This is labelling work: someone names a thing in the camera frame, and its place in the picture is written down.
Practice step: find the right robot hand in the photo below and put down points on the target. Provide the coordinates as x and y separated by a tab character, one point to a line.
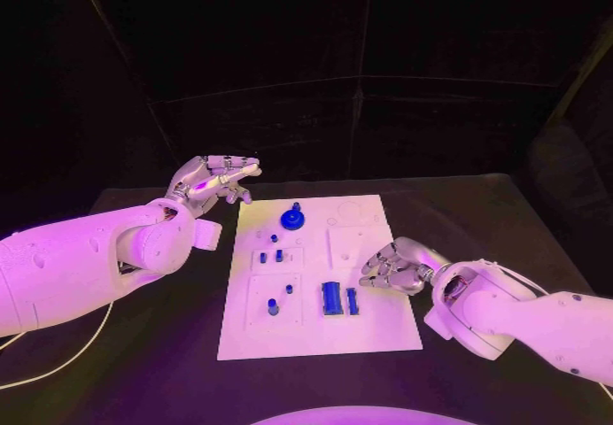
403	269

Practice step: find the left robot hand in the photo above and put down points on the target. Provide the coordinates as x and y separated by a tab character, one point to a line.
198	184

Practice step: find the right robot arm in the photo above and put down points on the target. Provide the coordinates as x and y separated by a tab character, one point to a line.
527	322

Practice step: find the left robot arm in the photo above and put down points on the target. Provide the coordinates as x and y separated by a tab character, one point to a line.
71	259

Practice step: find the white task board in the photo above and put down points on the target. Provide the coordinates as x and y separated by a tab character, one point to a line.
317	279

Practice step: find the narrow blue block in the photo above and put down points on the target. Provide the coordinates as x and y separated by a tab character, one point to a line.
353	301

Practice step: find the large blue block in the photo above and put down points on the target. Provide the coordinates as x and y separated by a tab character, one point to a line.
332	298

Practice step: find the blue gear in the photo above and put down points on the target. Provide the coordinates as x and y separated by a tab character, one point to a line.
294	219

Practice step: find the blue short cylinder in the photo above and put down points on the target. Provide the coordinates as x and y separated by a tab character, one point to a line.
273	307

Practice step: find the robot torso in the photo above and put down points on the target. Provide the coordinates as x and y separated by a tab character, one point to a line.
361	416

